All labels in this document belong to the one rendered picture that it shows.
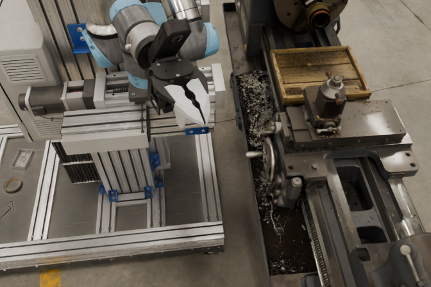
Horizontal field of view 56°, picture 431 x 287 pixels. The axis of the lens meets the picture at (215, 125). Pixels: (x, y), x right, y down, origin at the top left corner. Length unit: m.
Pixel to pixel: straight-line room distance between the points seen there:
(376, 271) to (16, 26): 1.35
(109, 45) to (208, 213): 1.18
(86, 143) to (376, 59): 2.53
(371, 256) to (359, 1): 3.00
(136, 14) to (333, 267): 0.93
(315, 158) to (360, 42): 2.16
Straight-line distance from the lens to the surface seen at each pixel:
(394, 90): 3.17
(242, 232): 2.27
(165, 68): 0.69
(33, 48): 1.42
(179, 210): 2.09
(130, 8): 0.83
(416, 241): 1.10
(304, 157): 1.43
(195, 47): 0.91
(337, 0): 1.80
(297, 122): 1.45
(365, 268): 1.26
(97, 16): 1.10
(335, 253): 1.33
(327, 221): 1.38
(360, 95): 1.71
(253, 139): 1.91
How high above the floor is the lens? 2.05
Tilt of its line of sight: 50 degrees down
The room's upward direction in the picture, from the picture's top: straight up
